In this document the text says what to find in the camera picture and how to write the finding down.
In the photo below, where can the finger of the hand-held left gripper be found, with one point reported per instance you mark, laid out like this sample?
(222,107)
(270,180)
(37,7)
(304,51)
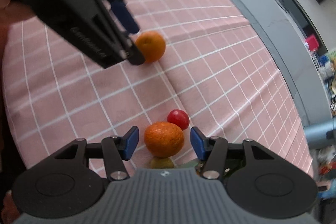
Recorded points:
(134,56)
(123,15)

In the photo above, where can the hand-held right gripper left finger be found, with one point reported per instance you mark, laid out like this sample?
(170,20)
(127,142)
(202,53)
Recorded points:
(131,146)

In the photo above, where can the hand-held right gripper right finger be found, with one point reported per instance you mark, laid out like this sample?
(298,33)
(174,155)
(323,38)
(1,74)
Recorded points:
(197,146)

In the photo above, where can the orange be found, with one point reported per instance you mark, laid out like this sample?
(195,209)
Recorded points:
(164,138)
(153,47)

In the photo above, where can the small red tomato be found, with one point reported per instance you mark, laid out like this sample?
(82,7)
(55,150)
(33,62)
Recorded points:
(179,117)

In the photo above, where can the small brown-green jujube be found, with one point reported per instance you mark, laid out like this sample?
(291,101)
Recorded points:
(162,163)

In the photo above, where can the pink checkered tablecloth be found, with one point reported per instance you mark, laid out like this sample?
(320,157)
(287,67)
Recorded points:
(210,69)

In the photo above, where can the blue-grey pedal trash can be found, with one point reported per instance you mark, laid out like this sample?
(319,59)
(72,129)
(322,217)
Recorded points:
(315,134)

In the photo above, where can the long grey television console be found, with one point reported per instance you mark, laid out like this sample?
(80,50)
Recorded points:
(275,37)

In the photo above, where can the red box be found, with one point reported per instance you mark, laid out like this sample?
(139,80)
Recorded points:
(311,43)

